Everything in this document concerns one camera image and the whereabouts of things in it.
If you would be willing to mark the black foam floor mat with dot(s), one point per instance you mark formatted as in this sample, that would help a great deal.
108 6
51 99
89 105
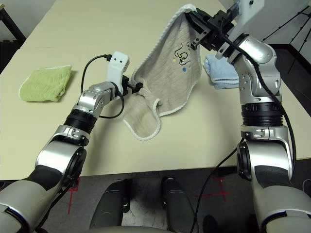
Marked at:
8 53

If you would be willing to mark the black framed side table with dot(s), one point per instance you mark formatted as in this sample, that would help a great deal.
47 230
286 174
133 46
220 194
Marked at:
9 24

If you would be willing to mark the black low platform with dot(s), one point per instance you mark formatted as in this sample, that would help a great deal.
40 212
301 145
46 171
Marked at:
286 53

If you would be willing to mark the black tripod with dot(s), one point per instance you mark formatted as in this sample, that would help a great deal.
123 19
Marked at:
289 24

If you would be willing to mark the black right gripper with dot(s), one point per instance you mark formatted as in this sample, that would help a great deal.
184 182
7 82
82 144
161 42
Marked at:
215 34

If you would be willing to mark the dark grey robot leg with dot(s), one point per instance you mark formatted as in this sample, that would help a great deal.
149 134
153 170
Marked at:
110 206
178 206

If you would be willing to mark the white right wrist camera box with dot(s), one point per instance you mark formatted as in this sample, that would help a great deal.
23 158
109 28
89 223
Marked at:
247 14

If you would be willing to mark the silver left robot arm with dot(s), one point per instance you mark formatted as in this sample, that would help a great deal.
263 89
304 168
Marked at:
94 97

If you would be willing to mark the folded light blue towel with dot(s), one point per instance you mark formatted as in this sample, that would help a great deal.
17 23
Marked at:
218 72

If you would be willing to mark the folded green towel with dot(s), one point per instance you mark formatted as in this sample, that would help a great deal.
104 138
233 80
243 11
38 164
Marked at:
46 83

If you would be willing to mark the black table foot bar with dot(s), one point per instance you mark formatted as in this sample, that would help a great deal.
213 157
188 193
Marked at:
226 171

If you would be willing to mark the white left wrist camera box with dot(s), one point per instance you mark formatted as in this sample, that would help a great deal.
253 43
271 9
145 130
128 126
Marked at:
117 65

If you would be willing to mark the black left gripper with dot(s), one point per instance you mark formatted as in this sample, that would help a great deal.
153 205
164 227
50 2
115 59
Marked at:
126 87

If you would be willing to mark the dark grey robot left leg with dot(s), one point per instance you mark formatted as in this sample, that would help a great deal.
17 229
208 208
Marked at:
110 206

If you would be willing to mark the dark grey robot right leg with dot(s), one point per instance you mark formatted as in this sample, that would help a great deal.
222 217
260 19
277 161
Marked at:
178 206

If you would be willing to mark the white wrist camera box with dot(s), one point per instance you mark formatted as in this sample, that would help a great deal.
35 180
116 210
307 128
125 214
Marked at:
117 65
247 14

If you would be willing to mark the beige towel with white trim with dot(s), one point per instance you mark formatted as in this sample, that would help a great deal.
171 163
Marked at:
167 77

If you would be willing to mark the red floor tape T mark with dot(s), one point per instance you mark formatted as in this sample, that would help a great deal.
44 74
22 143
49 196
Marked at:
70 199

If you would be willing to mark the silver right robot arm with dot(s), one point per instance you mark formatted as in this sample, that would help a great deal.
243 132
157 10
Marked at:
262 114

